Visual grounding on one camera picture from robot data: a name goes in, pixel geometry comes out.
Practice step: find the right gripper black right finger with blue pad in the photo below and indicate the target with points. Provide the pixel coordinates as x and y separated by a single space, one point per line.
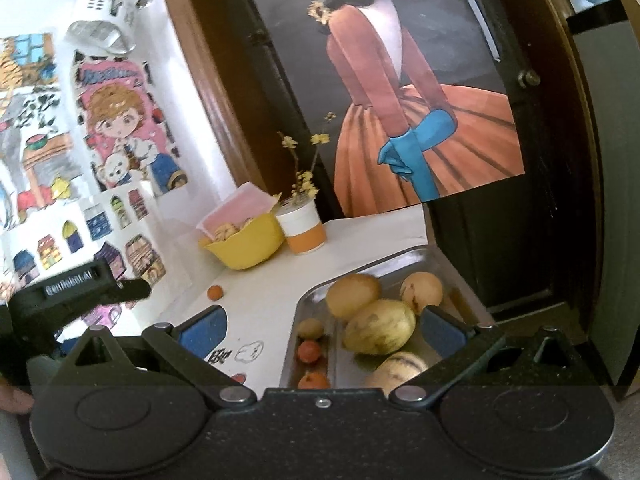
465 350

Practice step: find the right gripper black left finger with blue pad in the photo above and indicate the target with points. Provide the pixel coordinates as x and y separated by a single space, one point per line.
181 351

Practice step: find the yellow lemon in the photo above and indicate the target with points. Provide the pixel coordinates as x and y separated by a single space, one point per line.
421 290

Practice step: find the colourful room scene poster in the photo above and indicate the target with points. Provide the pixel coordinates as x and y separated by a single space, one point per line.
40 165

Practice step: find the person's left hand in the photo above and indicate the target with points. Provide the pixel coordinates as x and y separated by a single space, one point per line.
14 400

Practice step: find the small orange fruit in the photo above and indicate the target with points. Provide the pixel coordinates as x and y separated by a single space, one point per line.
215 292

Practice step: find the yellow spotted mango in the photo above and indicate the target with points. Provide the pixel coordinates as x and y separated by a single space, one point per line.
379 329

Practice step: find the cookies in bowl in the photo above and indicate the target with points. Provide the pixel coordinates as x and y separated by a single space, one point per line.
228 229

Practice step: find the brown round fruit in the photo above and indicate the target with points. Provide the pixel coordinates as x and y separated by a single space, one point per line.
351 293

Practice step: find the red cherry tomato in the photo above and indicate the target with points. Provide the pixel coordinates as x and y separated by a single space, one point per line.
309 351

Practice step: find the colourful houses drawing sheet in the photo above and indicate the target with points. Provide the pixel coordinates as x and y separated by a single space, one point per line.
121 226

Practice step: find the yellow bowl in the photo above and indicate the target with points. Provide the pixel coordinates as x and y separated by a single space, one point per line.
255 244

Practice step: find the small orange mandarin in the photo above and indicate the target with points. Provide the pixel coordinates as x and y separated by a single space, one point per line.
314 380

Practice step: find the silver metal tray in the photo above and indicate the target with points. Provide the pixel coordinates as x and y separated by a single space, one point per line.
346 369

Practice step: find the pink paper packet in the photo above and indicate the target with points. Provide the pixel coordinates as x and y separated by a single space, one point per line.
246 202

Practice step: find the white orange cup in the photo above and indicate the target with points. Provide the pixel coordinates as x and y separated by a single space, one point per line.
301 225

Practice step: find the cartoon girl with bear poster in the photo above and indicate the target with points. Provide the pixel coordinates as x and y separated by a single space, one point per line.
126 132

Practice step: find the lady in orange dress poster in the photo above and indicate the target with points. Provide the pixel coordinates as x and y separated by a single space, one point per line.
403 96

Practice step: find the round door knob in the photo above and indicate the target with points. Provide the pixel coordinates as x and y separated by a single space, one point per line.
528 79

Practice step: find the white utensil holder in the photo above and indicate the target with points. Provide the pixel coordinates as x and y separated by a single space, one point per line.
108 25

